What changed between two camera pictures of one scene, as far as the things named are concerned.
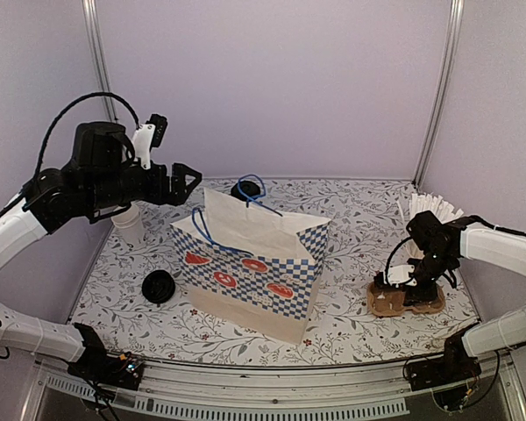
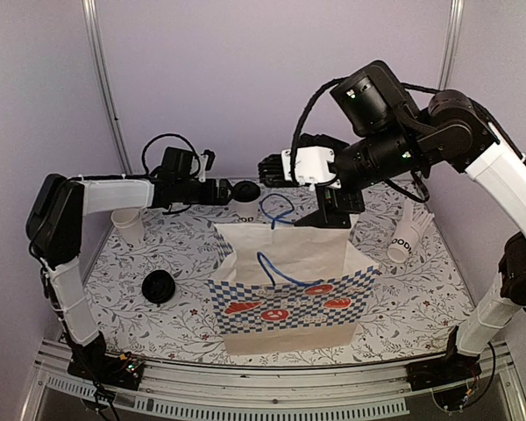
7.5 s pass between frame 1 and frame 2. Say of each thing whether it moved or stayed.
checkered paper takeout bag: moved
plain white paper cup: stayed
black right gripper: moved
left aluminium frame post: stayed
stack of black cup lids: stayed
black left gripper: moved
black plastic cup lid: stayed
